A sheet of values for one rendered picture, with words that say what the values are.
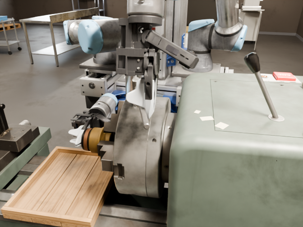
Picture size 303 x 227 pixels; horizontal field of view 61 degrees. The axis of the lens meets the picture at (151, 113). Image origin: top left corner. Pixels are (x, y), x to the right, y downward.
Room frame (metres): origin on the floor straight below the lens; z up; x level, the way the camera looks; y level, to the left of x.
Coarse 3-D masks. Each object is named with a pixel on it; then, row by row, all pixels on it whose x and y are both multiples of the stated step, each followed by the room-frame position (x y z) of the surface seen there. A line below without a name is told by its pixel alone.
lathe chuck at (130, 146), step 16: (128, 112) 0.64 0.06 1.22; (128, 128) 0.60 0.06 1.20; (144, 128) 0.60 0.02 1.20; (128, 144) 0.57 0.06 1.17; (144, 144) 0.57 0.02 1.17; (128, 160) 0.55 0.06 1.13; (144, 160) 0.55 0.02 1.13; (128, 176) 0.55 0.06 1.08; (144, 176) 0.54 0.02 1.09; (128, 192) 0.57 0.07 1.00; (144, 192) 0.55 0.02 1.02
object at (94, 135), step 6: (84, 132) 0.72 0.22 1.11; (90, 132) 0.72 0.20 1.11; (96, 132) 0.71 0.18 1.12; (102, 132) 0.72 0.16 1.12; (108, 132) 0.72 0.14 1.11; (84, 138) 0.70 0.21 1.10; (90, 138) 0.70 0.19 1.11; (96, 138) 0.69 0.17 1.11; (102, 138) 0.70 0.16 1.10; (108, 138) 0.70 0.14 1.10; (114, 138) 0.74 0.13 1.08; (84, 144) 0.69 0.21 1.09; (90, 144) 0.69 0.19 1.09; (96, 144) 0.68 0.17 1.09; (90, 150) 0.69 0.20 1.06; (96, 150) 0.68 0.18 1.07
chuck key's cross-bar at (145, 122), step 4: (136, 76) 0.70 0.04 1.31; (140, 108) 0.51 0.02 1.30; (144, 108) 0.51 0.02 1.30; (140, 112) 0.49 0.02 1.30; (144, 112) 0.48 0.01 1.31; (144, 116) 0.46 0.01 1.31; (144, 120) 0.44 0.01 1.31; (144, 124) 0.42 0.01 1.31; (148, 124) 0.42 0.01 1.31; (148, 128) 0.42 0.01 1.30
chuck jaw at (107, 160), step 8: (104, 144) 0.67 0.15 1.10; (112, 144) 0.67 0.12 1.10; (104, 152) 0.63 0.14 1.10; (112, 152) 0.62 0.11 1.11; (104, 160) 0.58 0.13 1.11; (112, 160) 0.58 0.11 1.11; (104, 168) 0.58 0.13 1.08; (112, 168) 0.58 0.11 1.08; (120, 168) 0.56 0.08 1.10; (120, 176) 0.56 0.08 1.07
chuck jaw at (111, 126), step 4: (120, 100) 0.77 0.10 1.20; (120, 104) 0.77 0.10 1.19; (120, 108) 0.76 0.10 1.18; (112, 116) 0.75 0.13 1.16; (116, 116) 0.75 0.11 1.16; (112, 120) 0.74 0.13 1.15; (116, 120) 0.74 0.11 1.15; (104, 124) 0.74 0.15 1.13; (108, 124) 0.73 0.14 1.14; (112, 124) 0.73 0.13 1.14; (116, 124) 0.73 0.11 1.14; (104, 128) 0.73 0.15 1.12; (108, 128) 0.73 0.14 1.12; (112, 128) 0.72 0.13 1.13
